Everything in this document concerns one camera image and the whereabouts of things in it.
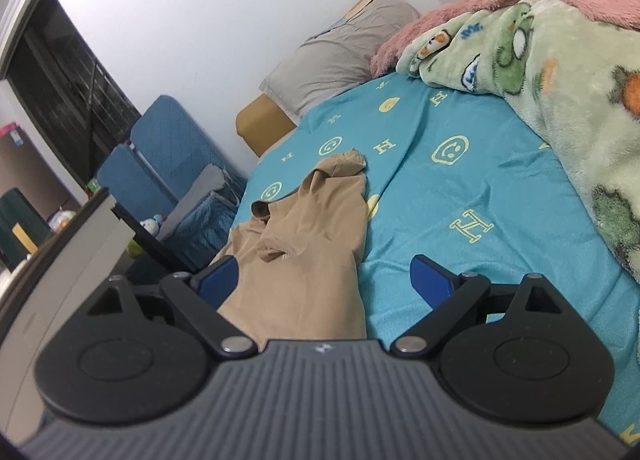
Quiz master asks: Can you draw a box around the white desk with black leg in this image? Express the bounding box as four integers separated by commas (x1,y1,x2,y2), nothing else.
0,187,191,441

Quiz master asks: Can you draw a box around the green cartoon fleece blanket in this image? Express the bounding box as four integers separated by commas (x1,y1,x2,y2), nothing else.
396,0,640,285

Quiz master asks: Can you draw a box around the small white stuffed toy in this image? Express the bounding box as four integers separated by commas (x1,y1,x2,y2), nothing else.
140,214,165,240

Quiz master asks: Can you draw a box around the grey seat cushion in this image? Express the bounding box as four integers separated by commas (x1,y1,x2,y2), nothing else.
159,163,238,241

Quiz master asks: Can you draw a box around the tall blue covered chair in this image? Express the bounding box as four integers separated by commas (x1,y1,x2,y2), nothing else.
129,94,249,272

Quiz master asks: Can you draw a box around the teal smiley bed sheet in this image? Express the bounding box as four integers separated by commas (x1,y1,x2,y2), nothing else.
227,71,640,446

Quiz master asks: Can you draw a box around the round colourful toy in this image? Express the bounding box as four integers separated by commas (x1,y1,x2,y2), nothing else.
48,207,78,233

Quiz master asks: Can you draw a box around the brown refrigerator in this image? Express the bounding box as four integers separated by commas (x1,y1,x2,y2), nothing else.
0,137,83,211

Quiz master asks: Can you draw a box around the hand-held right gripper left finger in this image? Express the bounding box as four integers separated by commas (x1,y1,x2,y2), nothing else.
85,254,260,356

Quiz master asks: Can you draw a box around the dark window with grille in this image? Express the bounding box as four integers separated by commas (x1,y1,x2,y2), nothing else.
4,0,143,186

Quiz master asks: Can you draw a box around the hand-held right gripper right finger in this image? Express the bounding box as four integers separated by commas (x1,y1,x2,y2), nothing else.
390,254,571,358

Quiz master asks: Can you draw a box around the tan printed T-shirt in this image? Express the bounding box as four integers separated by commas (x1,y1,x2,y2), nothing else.
216,150,372,341

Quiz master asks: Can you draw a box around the grey pillow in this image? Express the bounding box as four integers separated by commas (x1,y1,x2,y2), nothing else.
258,0,422,119

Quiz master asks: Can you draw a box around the dark green covered chair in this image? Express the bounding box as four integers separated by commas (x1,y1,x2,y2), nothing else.
0,187,51,266

